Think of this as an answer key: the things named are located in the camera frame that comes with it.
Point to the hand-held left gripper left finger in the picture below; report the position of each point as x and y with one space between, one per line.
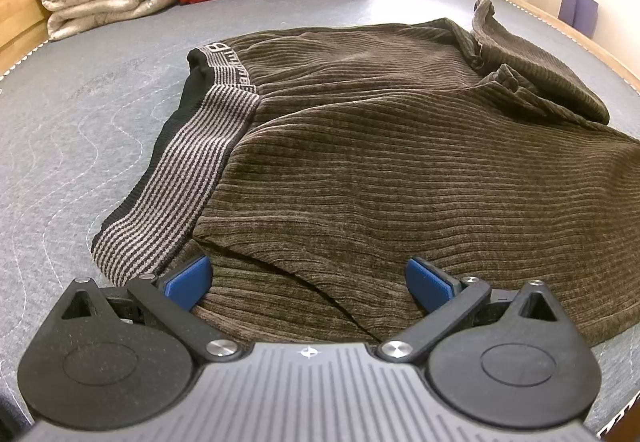
187 281

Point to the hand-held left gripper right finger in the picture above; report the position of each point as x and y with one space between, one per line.
425 283

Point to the purple folder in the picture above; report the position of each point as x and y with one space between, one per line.
577 9

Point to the wooden bed frame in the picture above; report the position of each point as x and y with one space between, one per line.
575 34

